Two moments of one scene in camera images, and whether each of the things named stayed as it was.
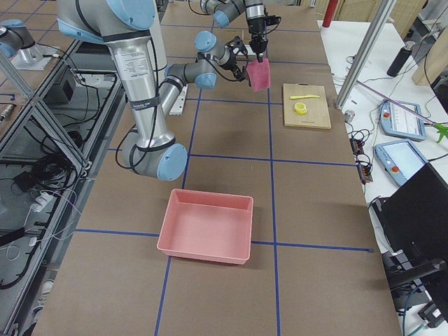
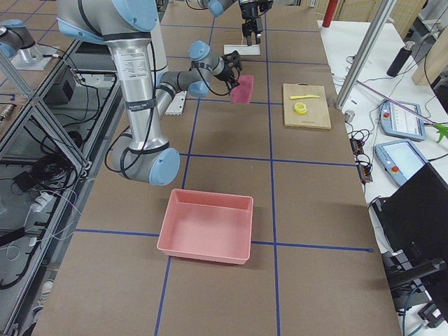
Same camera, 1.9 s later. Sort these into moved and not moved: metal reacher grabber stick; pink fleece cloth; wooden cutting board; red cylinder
Moved: pink fleece cloth
Not moved: wooden cutting board; metal reacher grabber stick; red cylinder
